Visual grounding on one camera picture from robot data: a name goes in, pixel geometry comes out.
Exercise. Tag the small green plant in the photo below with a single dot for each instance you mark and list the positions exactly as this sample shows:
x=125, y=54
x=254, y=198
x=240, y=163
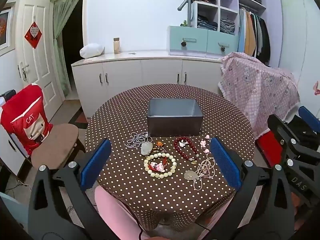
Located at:
x=184, y=23

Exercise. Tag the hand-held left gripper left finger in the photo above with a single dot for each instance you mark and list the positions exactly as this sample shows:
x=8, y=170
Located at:
x=96, y=166

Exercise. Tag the white low cabinet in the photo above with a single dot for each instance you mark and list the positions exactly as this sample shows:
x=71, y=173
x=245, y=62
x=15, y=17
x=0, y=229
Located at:
x=10, y=155

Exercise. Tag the row of hanging clothes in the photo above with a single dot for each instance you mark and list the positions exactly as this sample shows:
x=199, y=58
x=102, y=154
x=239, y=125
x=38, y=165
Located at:
x=260, y=32

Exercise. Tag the grey metal box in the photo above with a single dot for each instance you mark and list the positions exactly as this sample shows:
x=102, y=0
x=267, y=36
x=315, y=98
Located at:
x=175, y=127

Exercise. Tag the red cloth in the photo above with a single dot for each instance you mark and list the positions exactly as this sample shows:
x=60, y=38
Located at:
x=267, y=145

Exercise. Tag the white sideboard cabinet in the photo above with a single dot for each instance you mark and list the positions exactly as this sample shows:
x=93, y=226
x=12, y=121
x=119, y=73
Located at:
x=125, y=72

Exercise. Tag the white panel door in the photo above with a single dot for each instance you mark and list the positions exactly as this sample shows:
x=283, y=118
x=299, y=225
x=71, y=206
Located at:
x=37, y=62

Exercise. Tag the folded jeans stack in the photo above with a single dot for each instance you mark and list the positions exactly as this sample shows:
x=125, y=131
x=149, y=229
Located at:
x=206, y=23

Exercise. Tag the person's pink trousers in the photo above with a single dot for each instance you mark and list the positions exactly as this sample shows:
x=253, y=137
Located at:
x=112, y=212

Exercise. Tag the pink wall sticker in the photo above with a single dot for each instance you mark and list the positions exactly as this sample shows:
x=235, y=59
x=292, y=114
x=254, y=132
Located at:
x=316, y=87

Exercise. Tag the black cloth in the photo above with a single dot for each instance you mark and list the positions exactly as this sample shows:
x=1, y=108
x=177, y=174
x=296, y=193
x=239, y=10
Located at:
x=302, y=135

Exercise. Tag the folded grey clothes stack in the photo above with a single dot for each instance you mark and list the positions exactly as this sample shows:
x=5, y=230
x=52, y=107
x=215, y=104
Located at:
x=227, y=26

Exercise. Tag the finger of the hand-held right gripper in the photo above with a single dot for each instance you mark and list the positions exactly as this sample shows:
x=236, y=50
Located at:
x=280, y=130
x=308, y=116

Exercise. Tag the red diamond door decoration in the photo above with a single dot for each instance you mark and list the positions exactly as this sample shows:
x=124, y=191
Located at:
x=33, y=33

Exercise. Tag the pink printed blanket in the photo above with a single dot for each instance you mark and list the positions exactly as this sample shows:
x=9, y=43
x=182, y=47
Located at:
x=255, y=87

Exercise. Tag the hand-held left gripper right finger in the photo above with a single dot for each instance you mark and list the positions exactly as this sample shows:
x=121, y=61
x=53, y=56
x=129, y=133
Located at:
x=225, y=166

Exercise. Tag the beige jar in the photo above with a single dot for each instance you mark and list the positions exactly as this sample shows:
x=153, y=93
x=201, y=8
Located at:
x=116, y=46

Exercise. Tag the pale jade pendant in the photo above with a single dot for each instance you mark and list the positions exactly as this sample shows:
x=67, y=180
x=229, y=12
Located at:
x=147, y=148

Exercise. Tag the black device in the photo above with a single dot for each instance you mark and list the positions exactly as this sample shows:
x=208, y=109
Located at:
x=7, y=95

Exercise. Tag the green curtain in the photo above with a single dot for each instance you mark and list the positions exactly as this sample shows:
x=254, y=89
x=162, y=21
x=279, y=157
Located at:
x=58, y=25

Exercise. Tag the brown polka-dot tablecloth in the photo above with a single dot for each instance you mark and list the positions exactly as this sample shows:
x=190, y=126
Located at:
x=125, y=115

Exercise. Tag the framed picture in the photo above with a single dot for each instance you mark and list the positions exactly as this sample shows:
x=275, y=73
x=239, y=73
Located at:
x=5, y=27

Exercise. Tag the teal drawer unit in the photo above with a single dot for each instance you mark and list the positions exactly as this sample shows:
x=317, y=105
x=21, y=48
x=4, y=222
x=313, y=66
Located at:
x=195, y=37

